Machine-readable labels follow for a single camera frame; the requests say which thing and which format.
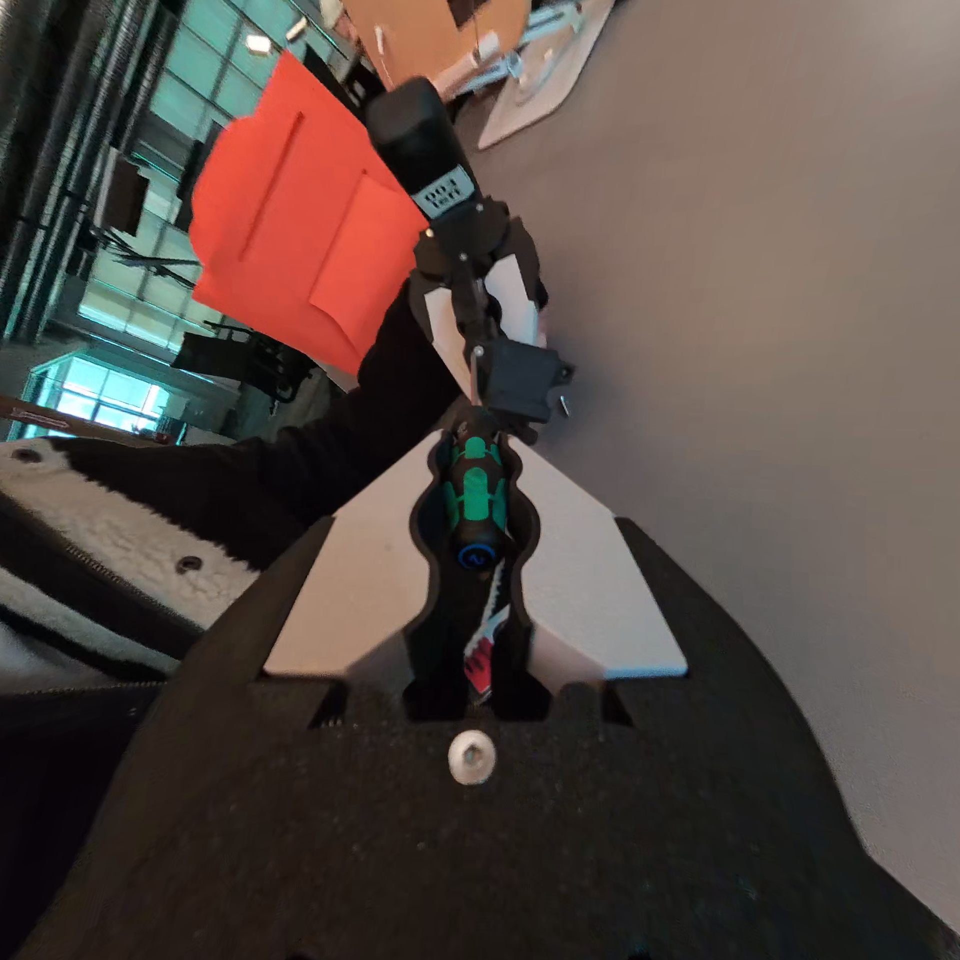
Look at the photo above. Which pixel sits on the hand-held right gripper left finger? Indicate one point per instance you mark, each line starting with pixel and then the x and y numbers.
pixel 352 592

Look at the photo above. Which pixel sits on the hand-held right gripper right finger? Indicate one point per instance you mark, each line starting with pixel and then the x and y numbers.
pixel 592 592

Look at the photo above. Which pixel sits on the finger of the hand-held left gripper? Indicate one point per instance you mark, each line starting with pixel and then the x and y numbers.
pixel 450 337
pixel 517 300

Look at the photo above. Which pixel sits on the black plastic bracket part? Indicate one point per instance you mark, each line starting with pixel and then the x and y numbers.
pixel 525 382

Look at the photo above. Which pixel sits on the person's left forearm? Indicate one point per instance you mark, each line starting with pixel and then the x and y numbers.
pixel 360 435

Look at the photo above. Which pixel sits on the white jointed lamp arm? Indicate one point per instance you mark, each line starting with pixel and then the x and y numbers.
pixel 517 52

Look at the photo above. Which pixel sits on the white desk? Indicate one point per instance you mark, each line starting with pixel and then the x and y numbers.
pixel 750 337

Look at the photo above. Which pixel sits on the person's red white shoe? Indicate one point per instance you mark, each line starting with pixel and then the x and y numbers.
pixel 484 652

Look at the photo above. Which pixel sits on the white round base plate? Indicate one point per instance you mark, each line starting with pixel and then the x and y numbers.
pixel 540 90

